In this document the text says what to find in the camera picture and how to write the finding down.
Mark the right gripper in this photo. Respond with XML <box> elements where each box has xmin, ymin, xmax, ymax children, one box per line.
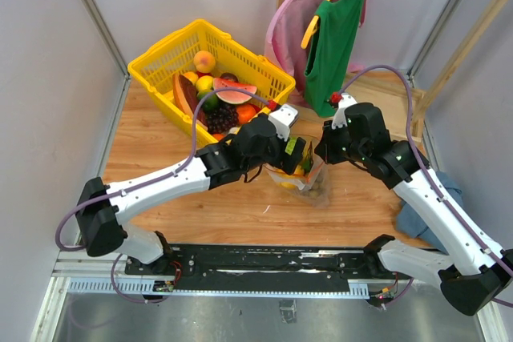
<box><xmin>314</xmin><ymin>118</ymin><xmax>368</xmax><ymax>164</ymax></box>

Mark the green custard apple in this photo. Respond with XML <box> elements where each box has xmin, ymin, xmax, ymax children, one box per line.
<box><xmin>285</xmin><ymin>136</ymin><xmax>306</xmax><ymax>159</ymax></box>

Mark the yellow bell pepper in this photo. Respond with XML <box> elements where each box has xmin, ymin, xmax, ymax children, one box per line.
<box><xmin>279</xmin><ymin>166</ymin><xmax>307</xmax><ymax>191</ymax></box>

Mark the longan fruit bunch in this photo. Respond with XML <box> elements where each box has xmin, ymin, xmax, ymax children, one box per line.
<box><xmin>300</xmin><ymin>143</ymin><xmax>329</xmax><ymax>205</ymax></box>

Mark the clear zip top bag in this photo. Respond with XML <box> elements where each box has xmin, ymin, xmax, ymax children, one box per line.
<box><xmin>265</xmin><ymin>135</ymin><xmax>331</xmax><ymax>207</ymax></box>

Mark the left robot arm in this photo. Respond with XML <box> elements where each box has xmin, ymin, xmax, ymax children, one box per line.
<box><xmin>75</xmin><ymin>105</ymin><xmax>305</xmax><ymax>275</ymax></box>

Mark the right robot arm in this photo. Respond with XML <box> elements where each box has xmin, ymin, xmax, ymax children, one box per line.
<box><xmin>315</xmin><ymin>95</ymin><xmax>512</xmax><ymax>316</ymax></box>

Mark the orange tomato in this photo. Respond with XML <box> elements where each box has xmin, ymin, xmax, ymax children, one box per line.
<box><xmin>236</xmin><ymin>103</ymin><xmax>257</xmax><ymax>126</ymax></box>

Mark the dark grape bunch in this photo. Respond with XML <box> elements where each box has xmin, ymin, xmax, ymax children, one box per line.
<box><xmin>206</xmin><ymin>103</ymin><xmax>239</xmax><ymax>134</ymax></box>

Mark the watermelon slice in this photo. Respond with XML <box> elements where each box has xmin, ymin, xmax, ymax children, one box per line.
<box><xmin>213</xmin><ymin>78</ymin><xmax>257</xmax><ymax>105</ymax></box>

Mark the wooden clothes rack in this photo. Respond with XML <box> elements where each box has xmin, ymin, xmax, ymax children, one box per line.
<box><xmin>301</xmin><ymin>0</ymin><xmax>509</xmax><ymax>144</ymax></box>

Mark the papaya slice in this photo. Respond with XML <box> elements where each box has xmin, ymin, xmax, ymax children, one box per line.
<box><xmin>172</xmin><ymin>73</ymin><xmax>199</xmax><ymax>125</ymax></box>

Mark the orange fruit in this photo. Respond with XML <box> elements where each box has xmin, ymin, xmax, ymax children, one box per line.
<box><xmin>184</xmin><ymin>71</ymin><xmax>199</xmax><ymax>85</ymax></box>

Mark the blue cloth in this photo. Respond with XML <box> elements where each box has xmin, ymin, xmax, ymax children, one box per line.
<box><xmin>395</xmin><ymin>171</ymin><xmax>463</xmax><ymax>255</ymax></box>

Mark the peach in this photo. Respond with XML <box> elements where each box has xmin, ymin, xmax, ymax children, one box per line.
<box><xmin>193</xmin><ymin>50</ymin><xmax>216</xmax><ymax>73</ymax></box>

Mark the pink shirt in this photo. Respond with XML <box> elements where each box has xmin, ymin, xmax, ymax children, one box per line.
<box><xmin>264</xmin><ymin>0</ymin><xmax>368</xmax><ymax>107</ymax></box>

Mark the green shirt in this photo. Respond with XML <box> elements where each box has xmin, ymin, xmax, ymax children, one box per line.
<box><xmin>304</xmin><ymin>0</ymin><xmax>366</xmax><ymax>118</ymax></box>

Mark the yellow plastic basket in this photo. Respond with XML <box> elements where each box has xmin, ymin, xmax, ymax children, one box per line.
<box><xmin>127</xmin><ymin>18</ymin><xmax>297</xmax><ymax>148</ymax></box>

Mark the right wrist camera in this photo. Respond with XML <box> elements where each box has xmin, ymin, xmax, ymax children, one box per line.
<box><xmin>329</xmin><ymin>92</ymin><xmax>357</xmax><ymax>130</ymax></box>

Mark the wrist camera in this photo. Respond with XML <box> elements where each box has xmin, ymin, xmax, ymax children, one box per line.
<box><xmin>329</xmin><ymin>92</ymin><xmax>357</xmax><ymax>130</ymax></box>
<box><xmin>268</xmin><ymin>103</ymin><xmax>299</xmax><ymax>142</ymax></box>

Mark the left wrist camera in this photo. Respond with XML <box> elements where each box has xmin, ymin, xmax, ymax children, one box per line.
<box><xmin>268</xmin><ymin>103</ymin><xmax>299</xmax><ymax>142</ymax></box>

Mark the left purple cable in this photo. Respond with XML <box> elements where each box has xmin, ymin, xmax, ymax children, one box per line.
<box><xmin>55</xmin><ymin>87</ymin><xmax>277</xmax><ymax>304</ymax></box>

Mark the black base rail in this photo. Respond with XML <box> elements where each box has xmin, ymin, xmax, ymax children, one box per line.
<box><xmin>125</xmin><ymin>243</ymin><xmax>405</xmax><ymax>297</ymax></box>

